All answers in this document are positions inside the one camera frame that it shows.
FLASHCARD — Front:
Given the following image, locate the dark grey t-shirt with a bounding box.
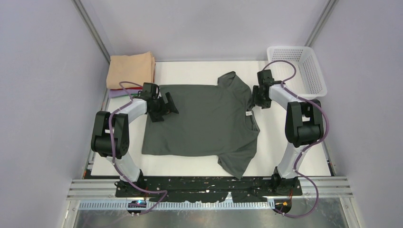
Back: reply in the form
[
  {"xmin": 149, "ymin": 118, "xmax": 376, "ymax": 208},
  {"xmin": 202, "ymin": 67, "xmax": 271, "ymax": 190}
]
[{"xmin": 142, "ymin": 71, "xmax": 260, "ymax": 179}]

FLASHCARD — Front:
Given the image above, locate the folded lavender t-shirt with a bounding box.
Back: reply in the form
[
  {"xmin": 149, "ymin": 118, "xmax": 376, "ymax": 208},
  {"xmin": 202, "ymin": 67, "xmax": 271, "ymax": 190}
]
[{"xmin": 108, "ymin": 88, "xmax": 142, "ymax": 98}]

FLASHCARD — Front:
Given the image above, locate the folded beige t-shirt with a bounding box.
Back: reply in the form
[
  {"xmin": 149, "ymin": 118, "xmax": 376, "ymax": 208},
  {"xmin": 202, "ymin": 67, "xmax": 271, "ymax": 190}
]
[{"xmin": 106, "ymin": 52, "xmax": 155, "ymax": 89}]

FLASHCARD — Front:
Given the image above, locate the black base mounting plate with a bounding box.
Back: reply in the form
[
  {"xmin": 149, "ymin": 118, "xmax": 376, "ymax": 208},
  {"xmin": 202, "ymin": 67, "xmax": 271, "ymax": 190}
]
[{"xmin": 115, "ymin": 176, "xmax": 302, "ymax": 203}]

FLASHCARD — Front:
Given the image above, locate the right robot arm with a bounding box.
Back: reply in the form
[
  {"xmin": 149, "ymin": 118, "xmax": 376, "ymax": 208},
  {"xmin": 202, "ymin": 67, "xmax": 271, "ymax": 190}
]
[{"xmin": 252, "ymin": 70, "xmax": 325, "ymax": 195}]

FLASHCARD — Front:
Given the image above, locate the white slotted cable duct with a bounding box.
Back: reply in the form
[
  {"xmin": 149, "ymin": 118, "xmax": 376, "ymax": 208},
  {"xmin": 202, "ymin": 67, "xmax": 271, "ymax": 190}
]
[{"xmin": 78, "ymin": 199, "xmax": 275, "ymax": 210}]

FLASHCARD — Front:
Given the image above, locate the white plastic basket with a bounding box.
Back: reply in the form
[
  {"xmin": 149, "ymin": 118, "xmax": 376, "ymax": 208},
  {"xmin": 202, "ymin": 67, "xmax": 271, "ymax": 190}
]
[{"xmin": 267, "ymin": 46, "xmax": 327, "ymax": 99}]

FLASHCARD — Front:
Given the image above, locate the aluminium frame rail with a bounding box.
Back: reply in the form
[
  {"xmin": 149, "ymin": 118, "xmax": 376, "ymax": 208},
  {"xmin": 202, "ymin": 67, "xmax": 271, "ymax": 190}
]
[{"xmin": 67, "ymin": 176, "xmax": 353, "ymax": 202}]

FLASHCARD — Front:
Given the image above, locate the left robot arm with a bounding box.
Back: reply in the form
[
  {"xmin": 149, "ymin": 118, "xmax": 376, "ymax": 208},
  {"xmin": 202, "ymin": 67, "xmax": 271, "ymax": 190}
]
[{"xmin": 90, "ymin": 81, "xmax": 179, "ymax": 193}]

